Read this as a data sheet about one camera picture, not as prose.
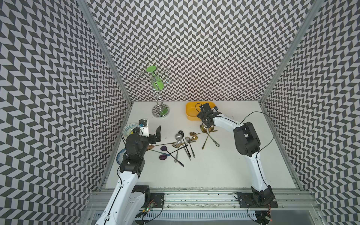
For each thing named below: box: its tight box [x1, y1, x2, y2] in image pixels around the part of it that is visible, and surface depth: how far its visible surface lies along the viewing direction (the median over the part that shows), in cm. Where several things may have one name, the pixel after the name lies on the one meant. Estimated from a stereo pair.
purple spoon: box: [160, 145, 185, 167], surface depth 93 cm
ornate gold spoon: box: [200, 124, 220, 147], surface depth 102 cm
